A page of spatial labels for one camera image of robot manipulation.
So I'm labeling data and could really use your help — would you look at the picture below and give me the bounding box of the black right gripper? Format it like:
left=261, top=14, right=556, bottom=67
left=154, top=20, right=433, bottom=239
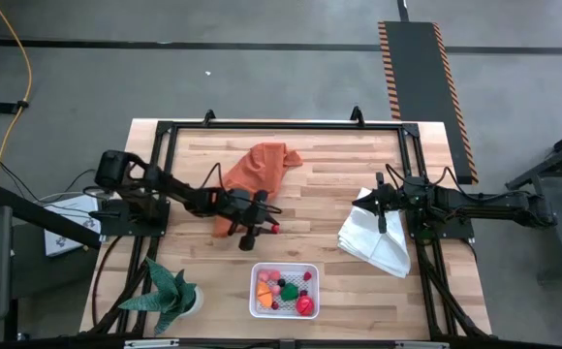
left=352, top=172, right=414, bottom=235

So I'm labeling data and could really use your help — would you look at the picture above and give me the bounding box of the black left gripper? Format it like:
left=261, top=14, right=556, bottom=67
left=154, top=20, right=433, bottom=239
left=222, top=187, right=271, bottom=252

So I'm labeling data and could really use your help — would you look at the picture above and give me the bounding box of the orange toy fruit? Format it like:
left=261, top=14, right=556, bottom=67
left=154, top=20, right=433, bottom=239
left=256, top=280, right=274, bottom=308

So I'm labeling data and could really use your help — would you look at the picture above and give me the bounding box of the green toy bell pepper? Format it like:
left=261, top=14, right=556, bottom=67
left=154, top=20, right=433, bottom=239
left=279, top=282, right=300, bottom=302

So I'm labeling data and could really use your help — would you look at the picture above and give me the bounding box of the red toy tomato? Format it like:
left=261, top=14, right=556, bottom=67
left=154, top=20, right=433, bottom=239
left=295, top=295, right=316, bottom=317

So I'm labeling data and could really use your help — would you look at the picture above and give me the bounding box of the white folded cloth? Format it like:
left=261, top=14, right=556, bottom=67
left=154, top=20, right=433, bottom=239
left=337, top=186, right=412, bottom=279

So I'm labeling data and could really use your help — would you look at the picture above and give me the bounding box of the white perforated plastic basket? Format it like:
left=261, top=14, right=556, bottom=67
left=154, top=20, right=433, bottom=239
left=248, top=262, right=321, bottom=321

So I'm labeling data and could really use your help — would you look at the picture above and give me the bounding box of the orange cloth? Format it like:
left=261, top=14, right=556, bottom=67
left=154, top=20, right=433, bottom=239
left=211, top=142, right=305, bottom=238

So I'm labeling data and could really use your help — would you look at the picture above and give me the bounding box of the green plant in white pot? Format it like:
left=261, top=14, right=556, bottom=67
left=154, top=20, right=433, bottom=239
left=117, top=257, right=204, bottom=336

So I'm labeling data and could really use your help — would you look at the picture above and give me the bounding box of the black orange-striped floor ramp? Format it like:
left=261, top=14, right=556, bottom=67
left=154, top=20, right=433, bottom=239
left=376, top=19, right=480, bottom=185

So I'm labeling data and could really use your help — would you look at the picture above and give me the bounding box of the white printed paper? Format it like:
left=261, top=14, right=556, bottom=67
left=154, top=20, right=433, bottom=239
left=43, top=192, right=103, bottom=257

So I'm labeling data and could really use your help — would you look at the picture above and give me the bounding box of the black desk support beam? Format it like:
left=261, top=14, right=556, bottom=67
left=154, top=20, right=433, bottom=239
left=0, top=183, right=103, bottom=249

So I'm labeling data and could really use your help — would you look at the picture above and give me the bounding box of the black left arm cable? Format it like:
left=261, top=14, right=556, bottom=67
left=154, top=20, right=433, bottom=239
left=198, top=162, right=283, bottom=215

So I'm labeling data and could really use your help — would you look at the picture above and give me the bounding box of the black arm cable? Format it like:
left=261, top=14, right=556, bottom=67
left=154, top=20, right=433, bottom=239
left=385, top=163, right=529, bottom=205
left=198, top=162, right=283, bottom=215

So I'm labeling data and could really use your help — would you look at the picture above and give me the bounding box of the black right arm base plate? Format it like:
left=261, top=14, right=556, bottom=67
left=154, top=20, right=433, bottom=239
left=405, top=212, right=476, bottom=240

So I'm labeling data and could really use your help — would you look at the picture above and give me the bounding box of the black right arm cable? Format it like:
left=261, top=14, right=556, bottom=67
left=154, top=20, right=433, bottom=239
left=385, top=163, right=529, bottom=205

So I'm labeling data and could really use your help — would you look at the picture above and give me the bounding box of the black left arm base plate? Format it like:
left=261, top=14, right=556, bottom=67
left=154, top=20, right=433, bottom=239
left=99, top=198, right=171, bottom=238

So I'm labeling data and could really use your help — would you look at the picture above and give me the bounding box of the silver frame bracket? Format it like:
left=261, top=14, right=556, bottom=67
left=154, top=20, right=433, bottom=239
left=123, top=338, right=180, bottom=349
left=394, top=340, right=452, bottom=349

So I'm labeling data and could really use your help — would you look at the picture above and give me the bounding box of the thick black cable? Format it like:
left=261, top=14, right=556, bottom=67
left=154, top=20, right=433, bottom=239
left=91, top=235, right=123, bottom=331

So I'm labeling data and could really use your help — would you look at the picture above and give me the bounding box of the yellow floor cable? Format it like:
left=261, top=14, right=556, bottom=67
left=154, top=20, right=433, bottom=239
left=0, top=0, right=34, bottom=185

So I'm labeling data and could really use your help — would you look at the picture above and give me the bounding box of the black floor cable bracket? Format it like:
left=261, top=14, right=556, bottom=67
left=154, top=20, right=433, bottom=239
left=0, top=99, right=30, bottom=115

